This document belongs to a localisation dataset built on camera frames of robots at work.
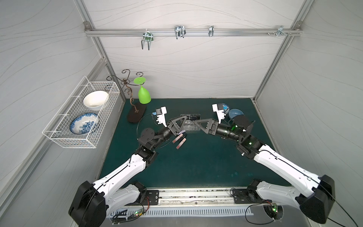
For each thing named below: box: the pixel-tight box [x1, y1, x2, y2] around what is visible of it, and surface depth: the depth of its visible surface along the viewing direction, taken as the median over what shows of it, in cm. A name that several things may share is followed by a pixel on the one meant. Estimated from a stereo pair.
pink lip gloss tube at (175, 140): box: [172, 133, 184, 144], surface depth 98 cm
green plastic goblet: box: [133, 76, 152, 105], surface depth 93 cm
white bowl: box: [83, 90, 109, 112], surface depth 73 cm
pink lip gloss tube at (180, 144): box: [175, 137, 187, 150], surface depth 95 cm
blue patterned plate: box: [69, 112, 99, 135], surface depth 65 cm
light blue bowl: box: [228, 108, 245, 119], surface depth 110 cm
